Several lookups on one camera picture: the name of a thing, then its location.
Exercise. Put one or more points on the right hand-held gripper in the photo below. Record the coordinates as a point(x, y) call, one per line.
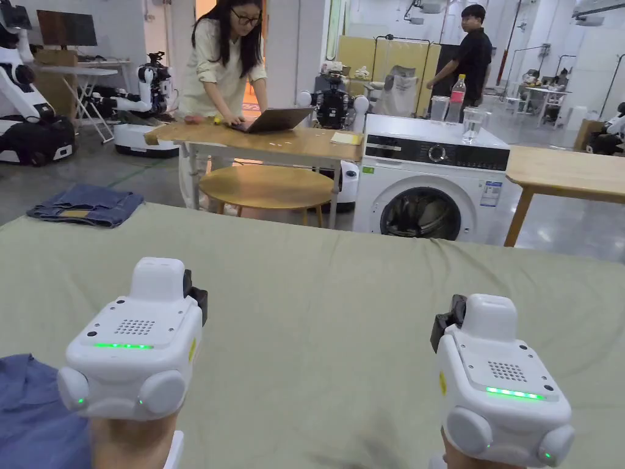
point(498, 420)

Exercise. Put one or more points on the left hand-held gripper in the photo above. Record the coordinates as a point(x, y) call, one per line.
point(141, 366)

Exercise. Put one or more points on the person's right hand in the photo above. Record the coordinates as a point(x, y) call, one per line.
point(461, 461)

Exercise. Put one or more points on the person's left hand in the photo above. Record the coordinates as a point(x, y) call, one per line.
point(129, 444)

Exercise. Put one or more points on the blue shirt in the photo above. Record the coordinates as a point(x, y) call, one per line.
point(34, 420)

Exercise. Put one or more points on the folded blue jeans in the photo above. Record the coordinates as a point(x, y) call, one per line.
point(88, 205)

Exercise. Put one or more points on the bed with pale green sheet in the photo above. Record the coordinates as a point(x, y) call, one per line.
point(317, 303)

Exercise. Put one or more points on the white wheeled humanoid robot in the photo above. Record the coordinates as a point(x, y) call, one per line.
point(146, 122)

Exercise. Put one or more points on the white washing machine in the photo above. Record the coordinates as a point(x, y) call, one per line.
point(434, 166)

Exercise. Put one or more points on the large white robot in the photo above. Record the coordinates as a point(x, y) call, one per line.
point(24, 97)

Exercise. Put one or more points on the black and white humanoid robot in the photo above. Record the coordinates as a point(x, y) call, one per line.
point(334, 105)

